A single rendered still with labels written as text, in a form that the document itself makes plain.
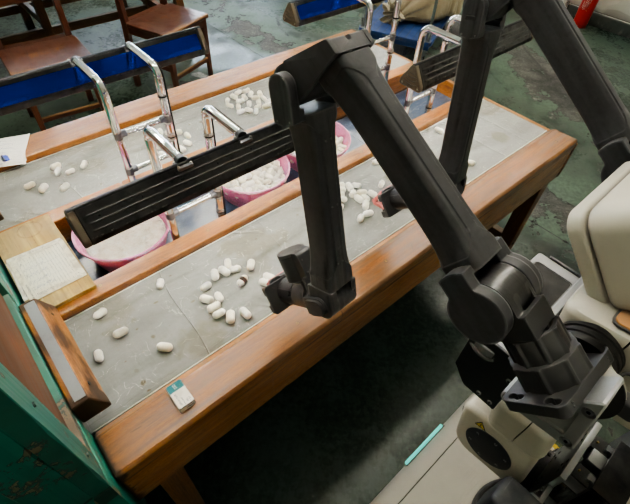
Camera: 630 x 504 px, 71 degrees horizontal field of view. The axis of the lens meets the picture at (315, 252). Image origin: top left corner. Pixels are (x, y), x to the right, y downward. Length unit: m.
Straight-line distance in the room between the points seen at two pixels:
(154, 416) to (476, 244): 0.73
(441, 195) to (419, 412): 1.40
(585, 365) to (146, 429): 0.78
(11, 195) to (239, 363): 0.94
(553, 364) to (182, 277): 0.92
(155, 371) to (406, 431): 1.05
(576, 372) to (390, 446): 1.26
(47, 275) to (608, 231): 1.18
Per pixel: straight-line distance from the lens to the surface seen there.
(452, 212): 0.56
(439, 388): 1.94
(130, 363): 1.12
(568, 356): 0.59
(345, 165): 1.52
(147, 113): 1.83
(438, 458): 1.53
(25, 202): 1.60
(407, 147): 0.55
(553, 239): 2.71
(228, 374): 1.03
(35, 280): 1.30
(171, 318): 1.16
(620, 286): 0.66
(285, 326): 1.08
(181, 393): 1.00
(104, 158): 1.68
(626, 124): 0.90
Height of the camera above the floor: 1.68
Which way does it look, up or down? 48 degrees down
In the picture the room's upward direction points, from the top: 4 degrees clockwise
